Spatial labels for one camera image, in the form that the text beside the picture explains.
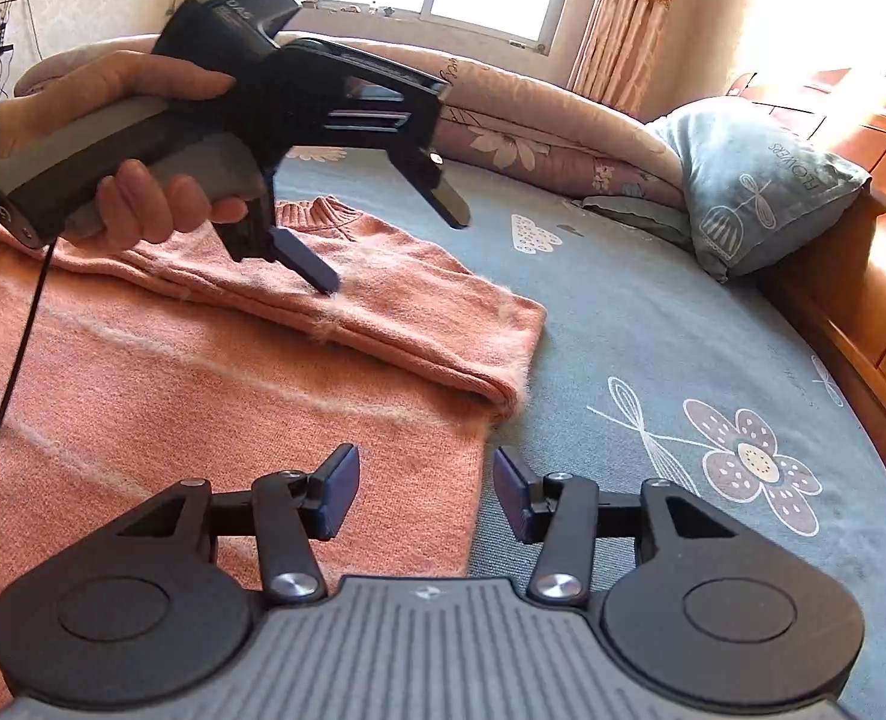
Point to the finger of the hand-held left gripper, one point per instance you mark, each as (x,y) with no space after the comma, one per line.
(308,262)
(443,191)

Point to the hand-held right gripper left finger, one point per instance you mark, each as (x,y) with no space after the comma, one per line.
(338,491)

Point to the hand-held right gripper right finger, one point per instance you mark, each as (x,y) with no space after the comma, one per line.
(514,491)

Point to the orange knit sweater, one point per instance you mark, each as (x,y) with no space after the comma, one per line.
(225,360)

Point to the folded pink floral quilt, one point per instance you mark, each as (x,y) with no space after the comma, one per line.
(525,112)

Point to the pink striped curtain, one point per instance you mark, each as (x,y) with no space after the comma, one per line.
(623,22)

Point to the teal printed pillow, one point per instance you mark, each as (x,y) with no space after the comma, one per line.
(757,180)

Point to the wooden headboard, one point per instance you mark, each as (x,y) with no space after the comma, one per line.
(862,255)

